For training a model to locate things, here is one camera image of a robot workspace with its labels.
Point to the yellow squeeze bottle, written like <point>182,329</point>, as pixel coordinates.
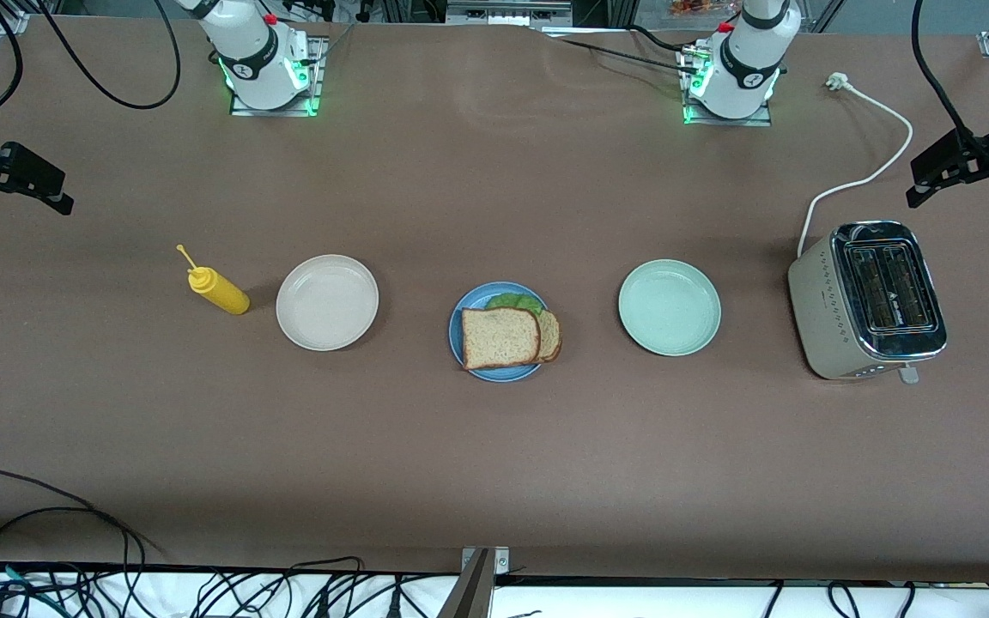
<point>224,292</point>

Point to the light brown bread slice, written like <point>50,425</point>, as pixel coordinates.
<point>550,335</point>

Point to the green lettuce leaf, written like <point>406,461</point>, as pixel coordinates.
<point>516,302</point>

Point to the dark crust bread slice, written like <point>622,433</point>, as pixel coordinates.
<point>499,337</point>

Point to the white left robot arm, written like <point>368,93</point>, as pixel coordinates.
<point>743,69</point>

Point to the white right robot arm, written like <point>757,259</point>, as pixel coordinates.
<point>254,51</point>

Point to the green round plate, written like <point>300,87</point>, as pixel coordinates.
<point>669,307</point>

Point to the beige round plate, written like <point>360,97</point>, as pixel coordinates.
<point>327,302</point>

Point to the blue round plate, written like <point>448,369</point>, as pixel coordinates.
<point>469,300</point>

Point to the beige chrome toaster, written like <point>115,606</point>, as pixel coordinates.
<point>821,318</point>

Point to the orange snack packet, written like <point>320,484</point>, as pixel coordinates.
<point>700,7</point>

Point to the metal table edge bracket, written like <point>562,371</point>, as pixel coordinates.
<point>473,592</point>

